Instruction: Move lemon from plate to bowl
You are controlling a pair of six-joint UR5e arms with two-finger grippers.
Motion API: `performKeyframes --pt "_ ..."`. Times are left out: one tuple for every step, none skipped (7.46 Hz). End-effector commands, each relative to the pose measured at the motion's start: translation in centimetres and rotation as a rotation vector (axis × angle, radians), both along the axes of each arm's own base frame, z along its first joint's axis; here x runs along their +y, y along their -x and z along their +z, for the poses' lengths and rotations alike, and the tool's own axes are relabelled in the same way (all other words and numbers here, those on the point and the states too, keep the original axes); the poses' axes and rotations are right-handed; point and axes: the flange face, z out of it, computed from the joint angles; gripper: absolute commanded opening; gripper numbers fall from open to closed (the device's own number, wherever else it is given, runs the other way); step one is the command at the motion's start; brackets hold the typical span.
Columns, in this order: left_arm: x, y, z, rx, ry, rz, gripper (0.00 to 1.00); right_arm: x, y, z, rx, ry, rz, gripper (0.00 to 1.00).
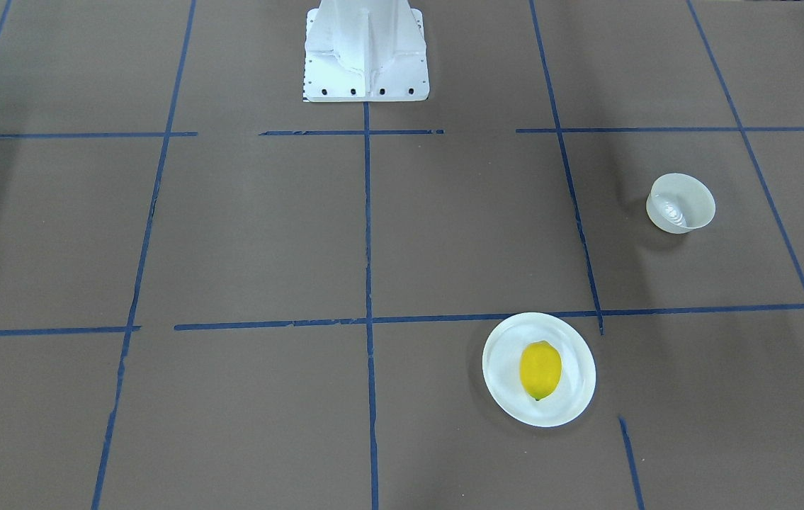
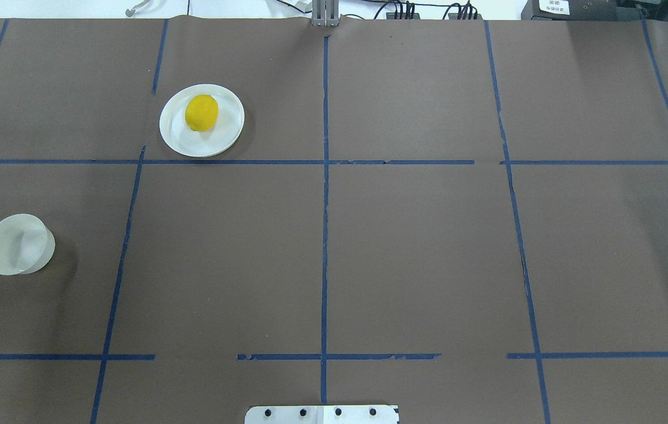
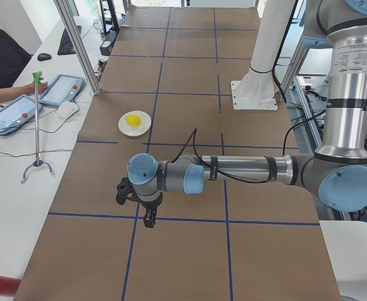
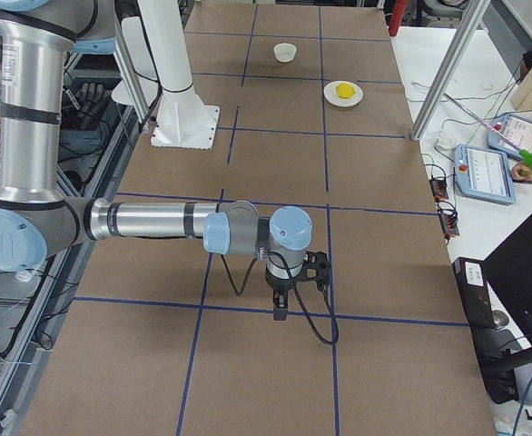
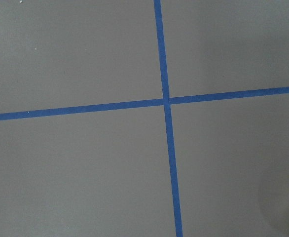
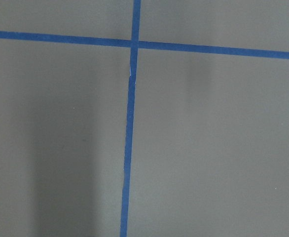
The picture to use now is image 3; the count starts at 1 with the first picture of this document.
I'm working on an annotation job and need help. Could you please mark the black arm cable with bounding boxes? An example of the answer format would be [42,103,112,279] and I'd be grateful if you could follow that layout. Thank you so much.
[174,127,294,184]

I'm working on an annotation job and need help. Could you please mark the aluminium frame post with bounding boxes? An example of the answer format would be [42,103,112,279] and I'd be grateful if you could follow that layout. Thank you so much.
[54,0,100,95]

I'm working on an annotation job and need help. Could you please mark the near blue teach pendant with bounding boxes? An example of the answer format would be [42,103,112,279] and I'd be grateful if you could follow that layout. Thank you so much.
[0,94,36,135]

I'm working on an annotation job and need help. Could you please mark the metal reacher grabber tool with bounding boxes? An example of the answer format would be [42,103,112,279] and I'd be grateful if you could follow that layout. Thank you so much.
[21,71,53,184]

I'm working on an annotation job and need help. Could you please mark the white cloth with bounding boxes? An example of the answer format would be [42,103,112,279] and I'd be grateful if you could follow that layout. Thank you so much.
[57,101,80,120]

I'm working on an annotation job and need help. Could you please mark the black box on table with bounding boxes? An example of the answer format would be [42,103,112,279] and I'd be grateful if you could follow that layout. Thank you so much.
[100,30,119,56]

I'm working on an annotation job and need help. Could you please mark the person in black shirt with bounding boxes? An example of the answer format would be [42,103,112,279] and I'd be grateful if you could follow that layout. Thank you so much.
[0,29,35,103]

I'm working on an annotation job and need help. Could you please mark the yellow lemon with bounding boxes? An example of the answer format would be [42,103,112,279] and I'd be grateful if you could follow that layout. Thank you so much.
[125,114,142,127]

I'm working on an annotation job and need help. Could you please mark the white plate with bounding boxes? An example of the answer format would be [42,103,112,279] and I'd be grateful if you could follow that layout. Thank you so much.
[118,110,152,137]

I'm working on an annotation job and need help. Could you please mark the far blue teach pendant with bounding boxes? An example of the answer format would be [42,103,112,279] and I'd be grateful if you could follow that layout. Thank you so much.
[39,74,85,107]

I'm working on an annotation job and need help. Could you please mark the black computer mouse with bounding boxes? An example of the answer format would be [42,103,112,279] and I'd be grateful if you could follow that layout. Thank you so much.
[37,53,52,61]

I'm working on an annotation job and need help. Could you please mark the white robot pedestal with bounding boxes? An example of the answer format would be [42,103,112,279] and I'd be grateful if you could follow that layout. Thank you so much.
[231,0,297,110]

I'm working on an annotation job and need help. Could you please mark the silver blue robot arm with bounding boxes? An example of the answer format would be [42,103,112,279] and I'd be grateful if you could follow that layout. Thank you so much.
[116,1,367,228]

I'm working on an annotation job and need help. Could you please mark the blue teach pendant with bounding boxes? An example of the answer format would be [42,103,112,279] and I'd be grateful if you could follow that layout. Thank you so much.
[39,74,85,107]
[0,94,36,135]

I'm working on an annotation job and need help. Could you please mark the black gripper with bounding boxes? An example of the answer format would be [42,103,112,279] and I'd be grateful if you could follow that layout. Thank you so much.
[139,196,163,228]

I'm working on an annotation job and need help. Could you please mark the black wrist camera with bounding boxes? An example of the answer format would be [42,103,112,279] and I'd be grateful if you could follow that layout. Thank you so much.
[116,177,133,205]

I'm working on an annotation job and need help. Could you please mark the black keyboard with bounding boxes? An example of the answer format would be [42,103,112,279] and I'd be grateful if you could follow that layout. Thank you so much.
[57,28,76,56]

